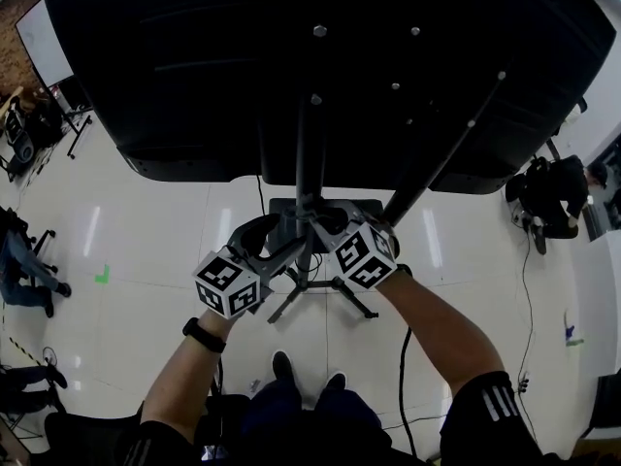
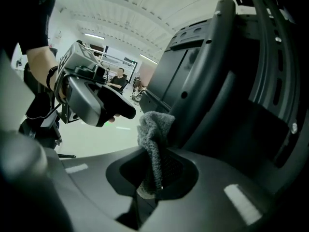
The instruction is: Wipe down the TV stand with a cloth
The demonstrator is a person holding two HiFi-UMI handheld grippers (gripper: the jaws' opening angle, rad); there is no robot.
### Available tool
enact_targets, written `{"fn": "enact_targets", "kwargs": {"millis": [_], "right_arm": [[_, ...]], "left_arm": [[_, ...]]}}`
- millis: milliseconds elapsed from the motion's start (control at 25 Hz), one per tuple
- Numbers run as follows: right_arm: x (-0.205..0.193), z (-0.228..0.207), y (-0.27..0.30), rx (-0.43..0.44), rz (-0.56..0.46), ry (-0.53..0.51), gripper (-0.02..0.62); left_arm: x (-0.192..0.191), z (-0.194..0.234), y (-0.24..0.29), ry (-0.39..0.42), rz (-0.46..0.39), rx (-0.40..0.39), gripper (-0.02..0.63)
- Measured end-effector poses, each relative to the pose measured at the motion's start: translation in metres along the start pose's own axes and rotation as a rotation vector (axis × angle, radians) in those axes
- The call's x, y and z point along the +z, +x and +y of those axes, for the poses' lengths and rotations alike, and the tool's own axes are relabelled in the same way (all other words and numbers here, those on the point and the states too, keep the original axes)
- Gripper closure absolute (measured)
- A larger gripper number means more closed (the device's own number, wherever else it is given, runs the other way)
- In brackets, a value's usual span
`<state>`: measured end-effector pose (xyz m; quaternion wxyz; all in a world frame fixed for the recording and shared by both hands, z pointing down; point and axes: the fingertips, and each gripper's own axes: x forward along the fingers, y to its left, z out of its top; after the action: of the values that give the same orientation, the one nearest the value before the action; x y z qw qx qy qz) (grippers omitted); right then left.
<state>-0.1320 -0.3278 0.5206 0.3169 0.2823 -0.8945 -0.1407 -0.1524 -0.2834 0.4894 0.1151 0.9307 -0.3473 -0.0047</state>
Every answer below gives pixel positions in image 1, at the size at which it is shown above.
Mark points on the person's right forearm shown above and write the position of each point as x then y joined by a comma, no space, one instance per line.
441,328

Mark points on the large black television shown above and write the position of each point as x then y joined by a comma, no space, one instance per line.
194,66

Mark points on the black TV stand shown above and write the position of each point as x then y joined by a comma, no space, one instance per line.
308,163

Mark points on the blue green floor object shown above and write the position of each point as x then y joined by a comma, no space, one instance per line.
572,333

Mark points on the person's left black shoe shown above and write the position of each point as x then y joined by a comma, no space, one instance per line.
283,364

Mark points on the black white equipment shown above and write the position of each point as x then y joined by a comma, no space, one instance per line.
17,134

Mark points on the black power strip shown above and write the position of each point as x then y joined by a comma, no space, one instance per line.
522,386

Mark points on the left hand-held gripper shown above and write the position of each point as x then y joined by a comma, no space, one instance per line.
223,284

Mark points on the grey cloth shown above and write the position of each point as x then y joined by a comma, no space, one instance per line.
305,211

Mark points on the black wrist watch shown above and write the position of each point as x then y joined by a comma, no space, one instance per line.
204,335

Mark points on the person's black shoe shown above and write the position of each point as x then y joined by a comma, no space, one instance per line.
336,381
283,364

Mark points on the person's black striped shirt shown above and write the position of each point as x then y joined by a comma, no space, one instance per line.
485,435

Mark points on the yellow black floor tape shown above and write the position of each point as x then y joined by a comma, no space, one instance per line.
22,347

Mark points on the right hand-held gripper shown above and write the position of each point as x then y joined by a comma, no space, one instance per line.
364,260

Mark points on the person's right black shoe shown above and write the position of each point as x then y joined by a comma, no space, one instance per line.
336,381

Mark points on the person's left forearm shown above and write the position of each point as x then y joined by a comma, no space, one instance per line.
179,381

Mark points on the dark glass door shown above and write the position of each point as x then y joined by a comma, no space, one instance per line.
609,182

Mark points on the white whiteboard on stand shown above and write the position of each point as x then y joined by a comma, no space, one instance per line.
43,46

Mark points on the white cabinet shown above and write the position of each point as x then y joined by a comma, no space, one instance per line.
601,299

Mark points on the black display stand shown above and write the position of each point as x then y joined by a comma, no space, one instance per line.
80,136

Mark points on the person's dark trousers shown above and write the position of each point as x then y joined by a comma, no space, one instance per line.
310,425

